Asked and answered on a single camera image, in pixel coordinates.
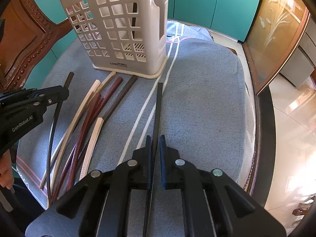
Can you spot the pile of assorted strips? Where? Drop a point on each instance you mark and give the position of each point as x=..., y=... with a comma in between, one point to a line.
x=108, y=79

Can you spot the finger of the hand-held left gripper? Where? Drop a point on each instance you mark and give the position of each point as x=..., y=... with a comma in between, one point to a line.
x=22, y=93
x=55, y=96

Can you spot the person's left hand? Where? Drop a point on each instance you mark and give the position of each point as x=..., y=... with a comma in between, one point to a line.
x=5, y=175

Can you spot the white textured chopstick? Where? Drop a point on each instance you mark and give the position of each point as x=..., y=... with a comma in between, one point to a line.
x=82, y=103
x=95, y=138

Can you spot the teal lower kitchen cabinets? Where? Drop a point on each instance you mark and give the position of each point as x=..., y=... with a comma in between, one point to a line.
x=217, y=7

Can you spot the etched glass wooden partition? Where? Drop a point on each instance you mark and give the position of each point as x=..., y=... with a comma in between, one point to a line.
x=274, y=34

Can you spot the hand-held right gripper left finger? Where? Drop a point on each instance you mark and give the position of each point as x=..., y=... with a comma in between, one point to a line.
x=148, y=163

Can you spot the beige plastic utensil holder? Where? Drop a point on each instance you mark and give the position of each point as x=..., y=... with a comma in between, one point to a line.
x=116, y=29

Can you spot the carved wooden chair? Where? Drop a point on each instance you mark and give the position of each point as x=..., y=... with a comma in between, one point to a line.
x=22, y=42

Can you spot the black chopstick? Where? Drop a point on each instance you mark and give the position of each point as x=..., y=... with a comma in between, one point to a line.
x=53, y=133
x=158, y=113

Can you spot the grey blue striped table cloth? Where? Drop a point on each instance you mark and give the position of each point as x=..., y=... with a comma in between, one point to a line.
x=205, y=98

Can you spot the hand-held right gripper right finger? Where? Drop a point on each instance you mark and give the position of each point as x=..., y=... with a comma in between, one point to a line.
x=162, y=163

